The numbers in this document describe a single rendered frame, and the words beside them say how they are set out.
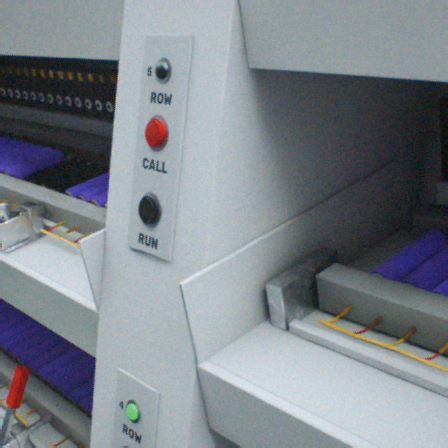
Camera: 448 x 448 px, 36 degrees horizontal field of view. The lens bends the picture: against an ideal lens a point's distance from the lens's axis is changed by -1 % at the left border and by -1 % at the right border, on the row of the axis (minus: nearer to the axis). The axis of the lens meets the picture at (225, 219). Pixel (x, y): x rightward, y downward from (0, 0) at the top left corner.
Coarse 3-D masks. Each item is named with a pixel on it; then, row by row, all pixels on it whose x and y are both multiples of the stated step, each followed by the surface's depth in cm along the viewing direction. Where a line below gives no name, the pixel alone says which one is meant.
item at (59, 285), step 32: (96, 128) 74; (0, 256) 54; (32, 256) 54; (64, 256) 53; (96, 256) 43; (0, 288) 57; (32, 288) 51; (64, 288) 48; (96, 288) 44; (64, 320) 49; (96, 320) 45
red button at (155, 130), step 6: (150, 120) 39; (156, 120) 38; (150, 126) 38; (156, 126) 38; (162, 126) 38; (150, 132) 38; (156, 132) 38; (162, 132) 38; (150, 138) 38; (156, 138) 38; (162, 138) 38; (150, 144) 38; (156, 144) 38
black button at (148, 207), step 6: (144, 198) 39; (150, 198) 39; (144, 204) 39; (150, 204) 39; (156, 204) 39; (138, 210) 39; (144, 210) 39; (150, 210) 39; (156, 210) 39; (144, 216) 39; (150, 216) 39; (156, 216) 39; (144, 222) 39; (150, 222) 39
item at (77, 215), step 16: (0, 176) 66; (0, 192) 64; (16, 192) 61; (32, 192) 60; (48, 192) 59; (48, 208) 57; (64, 208) 55; (80, 208) 55; (96, 208) 54; (64, 224) 56; (80, 224) 54; (96, 224) 52; (64, 240) 53
